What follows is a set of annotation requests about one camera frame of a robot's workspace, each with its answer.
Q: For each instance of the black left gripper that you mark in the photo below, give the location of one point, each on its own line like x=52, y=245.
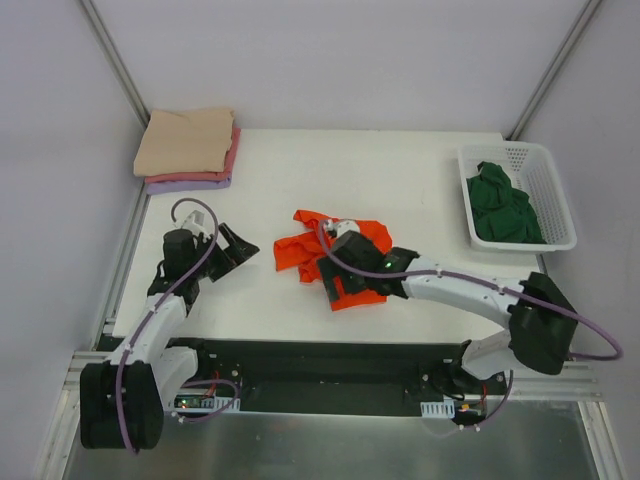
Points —
x=218, y=253

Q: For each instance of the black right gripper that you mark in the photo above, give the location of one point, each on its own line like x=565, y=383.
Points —
x=338, y=273

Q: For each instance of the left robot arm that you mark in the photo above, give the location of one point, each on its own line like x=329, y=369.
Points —
x=123, y=399

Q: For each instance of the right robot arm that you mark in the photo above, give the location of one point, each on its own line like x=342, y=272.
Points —
x=537, y=321

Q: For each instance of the lavender folded t-shirt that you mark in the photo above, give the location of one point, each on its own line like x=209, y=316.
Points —
x=186, y=182

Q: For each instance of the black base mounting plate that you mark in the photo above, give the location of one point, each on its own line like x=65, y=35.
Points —
x=368, y=379

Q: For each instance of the beige folded t-shirt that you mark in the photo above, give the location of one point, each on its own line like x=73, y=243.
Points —
x=191, y=141

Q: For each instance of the green t-shirt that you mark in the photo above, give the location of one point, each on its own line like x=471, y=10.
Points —
x=500, y=212

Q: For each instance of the white perforated plastic basket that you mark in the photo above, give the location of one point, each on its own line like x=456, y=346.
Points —
x=531, y=169

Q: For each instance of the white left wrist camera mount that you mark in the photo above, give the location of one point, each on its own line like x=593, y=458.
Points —
x=194, y=222

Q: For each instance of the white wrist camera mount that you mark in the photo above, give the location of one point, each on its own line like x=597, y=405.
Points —
x=336, y=228
x=194, y=222

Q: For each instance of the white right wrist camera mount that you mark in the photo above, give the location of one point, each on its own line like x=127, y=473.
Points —
x=336, y=228

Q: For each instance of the left white cable duct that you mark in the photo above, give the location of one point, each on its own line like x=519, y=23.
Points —
x=199, y=404

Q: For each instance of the white cable duct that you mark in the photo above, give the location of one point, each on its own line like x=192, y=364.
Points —
x=444, y=409
x=199, y=404

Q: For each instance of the right white cable duct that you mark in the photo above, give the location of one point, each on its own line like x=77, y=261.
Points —
x=444, y=409

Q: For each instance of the left aluminium frame post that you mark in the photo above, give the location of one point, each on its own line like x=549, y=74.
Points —
x=114, y=59

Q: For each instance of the aluminium frame post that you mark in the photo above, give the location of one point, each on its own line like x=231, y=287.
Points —
x=114, y=59
x=567, y=47

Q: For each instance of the right aluminium frame post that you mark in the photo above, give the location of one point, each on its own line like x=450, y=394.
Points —
x=567, y=47

